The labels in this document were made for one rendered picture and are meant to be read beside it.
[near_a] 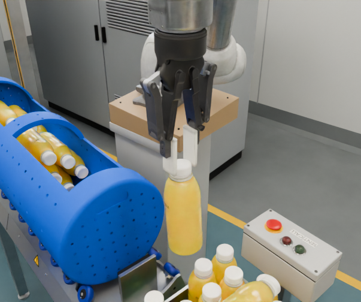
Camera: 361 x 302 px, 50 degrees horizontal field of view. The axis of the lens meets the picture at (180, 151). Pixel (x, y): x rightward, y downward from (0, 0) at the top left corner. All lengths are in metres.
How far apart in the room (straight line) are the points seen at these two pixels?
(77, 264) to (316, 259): 0.52
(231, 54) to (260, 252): 0.75
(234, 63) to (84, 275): 0.91
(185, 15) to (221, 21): 0.79
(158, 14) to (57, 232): 0.53
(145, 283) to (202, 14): 0.65
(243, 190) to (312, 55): 1.37
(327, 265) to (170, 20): 0.61
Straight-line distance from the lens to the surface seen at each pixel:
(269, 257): 0.95
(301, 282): 0.92
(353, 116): 3.62
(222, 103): 1.58
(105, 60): 3.30
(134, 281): 0.94
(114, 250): 0.97
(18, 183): 1.05
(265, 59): 3.81
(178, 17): 0.52
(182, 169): 0.65
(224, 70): 1.46
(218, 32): 1.34
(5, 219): 1.44
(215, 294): 0.84
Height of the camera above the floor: 1.73
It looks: 31 degrees down
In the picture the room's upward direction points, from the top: straight up
